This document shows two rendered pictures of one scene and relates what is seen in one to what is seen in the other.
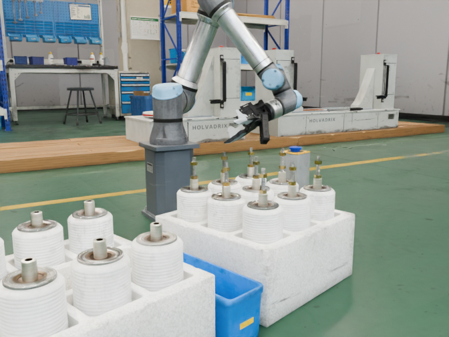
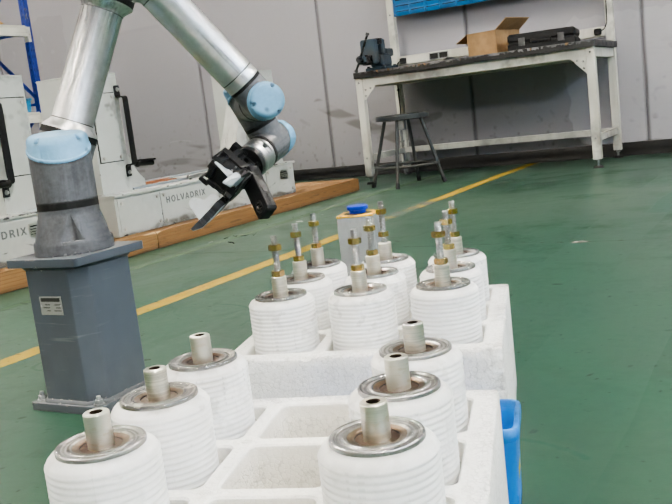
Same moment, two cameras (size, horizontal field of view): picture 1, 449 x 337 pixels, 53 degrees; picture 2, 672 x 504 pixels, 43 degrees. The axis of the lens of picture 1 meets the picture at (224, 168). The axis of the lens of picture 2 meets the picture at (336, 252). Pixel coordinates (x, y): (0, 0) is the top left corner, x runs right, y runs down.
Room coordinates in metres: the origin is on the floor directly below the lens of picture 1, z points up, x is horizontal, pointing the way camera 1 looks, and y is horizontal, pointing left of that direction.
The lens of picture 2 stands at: (0.09, 0.62, 0.50)
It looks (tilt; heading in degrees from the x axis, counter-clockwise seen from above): 9 degrees down; 330
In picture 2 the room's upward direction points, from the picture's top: 7 degrees counter-clockwise
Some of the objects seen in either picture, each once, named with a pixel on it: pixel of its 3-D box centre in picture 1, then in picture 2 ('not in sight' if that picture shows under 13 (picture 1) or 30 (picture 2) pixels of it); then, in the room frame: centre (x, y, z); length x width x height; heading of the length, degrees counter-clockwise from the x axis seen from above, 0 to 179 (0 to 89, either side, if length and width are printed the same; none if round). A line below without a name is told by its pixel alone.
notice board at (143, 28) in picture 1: (145, 28); not in sight; (7.56, 1.27, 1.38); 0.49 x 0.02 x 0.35; 120
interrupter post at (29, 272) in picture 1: (29, 270); (375, 421); (0.63, 0.29, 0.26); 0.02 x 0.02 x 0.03
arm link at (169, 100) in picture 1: (168, 100); (61, 165); (1.79, 0.22, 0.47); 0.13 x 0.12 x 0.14; 167
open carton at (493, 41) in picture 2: not in sight; (493, 39); (4.57, -3.37, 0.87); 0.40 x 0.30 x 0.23; 16
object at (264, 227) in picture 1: (262, 242); (449, 347); (1.03, -0.09, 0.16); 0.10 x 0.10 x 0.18
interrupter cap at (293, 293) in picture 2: (194, 189); (280, 295); (1.19, 0.08, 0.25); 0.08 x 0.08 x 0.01
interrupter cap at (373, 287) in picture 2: (226, 196); (360, 290); (1.11, 0.00, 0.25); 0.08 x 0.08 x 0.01
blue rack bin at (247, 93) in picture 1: (240, 93); not in sight; (7.02, -0.25, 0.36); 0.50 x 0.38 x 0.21; 29
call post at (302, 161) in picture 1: (293, 198); (366, 294); (1.46, -0.23, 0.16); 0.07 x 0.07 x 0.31; 47
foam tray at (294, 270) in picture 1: (255, 245); (385, 373); (1.20, -0.09, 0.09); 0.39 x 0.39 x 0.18; 47
